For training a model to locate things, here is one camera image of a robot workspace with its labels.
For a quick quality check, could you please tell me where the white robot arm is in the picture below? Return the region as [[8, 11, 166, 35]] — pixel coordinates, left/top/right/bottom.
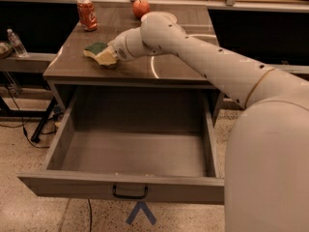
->
[[97, 13, 309, 232]]

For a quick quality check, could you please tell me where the black floor cable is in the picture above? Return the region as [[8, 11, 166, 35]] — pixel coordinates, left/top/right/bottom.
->
[[0, 80, 59, 150]]

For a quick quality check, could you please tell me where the white bowl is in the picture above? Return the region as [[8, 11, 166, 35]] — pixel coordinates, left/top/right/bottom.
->
[[141, 12, 177, 23]]

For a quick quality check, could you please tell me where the grey cabinet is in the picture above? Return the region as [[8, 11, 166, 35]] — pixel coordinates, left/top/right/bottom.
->
[[42, 4, 226, 128]]

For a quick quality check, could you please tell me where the bowl on side bench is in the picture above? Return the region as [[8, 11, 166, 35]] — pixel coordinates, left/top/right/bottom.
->
[[0, 42, 13, 59]]

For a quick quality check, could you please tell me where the green and yellow sponge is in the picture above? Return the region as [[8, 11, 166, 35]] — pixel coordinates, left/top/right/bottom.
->
[[83, 42, 108, 59]]

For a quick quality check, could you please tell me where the red apple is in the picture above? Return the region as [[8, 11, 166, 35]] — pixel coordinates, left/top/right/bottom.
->
[[132, 0, 151, 19]]

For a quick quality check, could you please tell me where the black drawer handle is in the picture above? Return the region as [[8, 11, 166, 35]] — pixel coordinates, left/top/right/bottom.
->
[[112, 185, 148, 200]]

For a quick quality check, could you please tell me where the grey side bench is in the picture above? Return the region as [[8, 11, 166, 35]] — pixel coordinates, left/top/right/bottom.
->
[[0, 53, 56, 73]]

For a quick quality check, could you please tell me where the clear plastic water bottle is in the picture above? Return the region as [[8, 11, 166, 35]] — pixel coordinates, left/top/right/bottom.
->
[[7, 29, 28, 57]]

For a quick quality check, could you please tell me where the orange soda can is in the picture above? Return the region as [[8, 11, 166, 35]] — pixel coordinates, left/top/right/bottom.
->
[[77, 0, 98, 32]]

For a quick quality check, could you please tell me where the blue tape arrow marker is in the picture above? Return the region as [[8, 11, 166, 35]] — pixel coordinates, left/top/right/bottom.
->
[[125, 201, 157, 226]]

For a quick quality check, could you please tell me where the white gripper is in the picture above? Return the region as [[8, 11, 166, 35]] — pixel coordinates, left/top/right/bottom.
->
[[95, 36, 134, 66]]

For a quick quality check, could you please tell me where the open grey top drawer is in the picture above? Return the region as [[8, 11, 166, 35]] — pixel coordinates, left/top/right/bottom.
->
[[17, 88, 225, 206]]

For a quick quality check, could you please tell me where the black bench leg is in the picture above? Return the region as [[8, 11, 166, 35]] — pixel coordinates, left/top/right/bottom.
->
[[31, 98, 57, 143]]

